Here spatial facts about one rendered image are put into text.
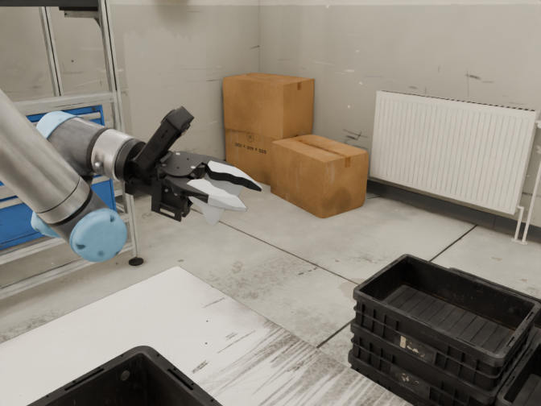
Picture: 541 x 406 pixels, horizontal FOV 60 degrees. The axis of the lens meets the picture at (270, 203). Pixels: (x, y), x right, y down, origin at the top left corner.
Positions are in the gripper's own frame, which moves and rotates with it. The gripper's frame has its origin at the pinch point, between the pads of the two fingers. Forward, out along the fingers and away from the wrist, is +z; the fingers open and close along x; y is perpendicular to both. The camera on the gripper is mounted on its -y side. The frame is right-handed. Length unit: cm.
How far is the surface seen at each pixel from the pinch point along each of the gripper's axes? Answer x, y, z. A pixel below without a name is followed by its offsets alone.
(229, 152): -266, 161, -103
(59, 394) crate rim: 32.7, 9.7, -6.5
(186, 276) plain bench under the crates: -21, 45, -18
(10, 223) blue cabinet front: -65, 107, -124
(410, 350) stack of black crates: -35, 54, 40
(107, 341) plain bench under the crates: 5.8, 41.7, -21.1
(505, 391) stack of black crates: -29, 49, 61
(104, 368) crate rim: 27.9, 9.9, -4.5
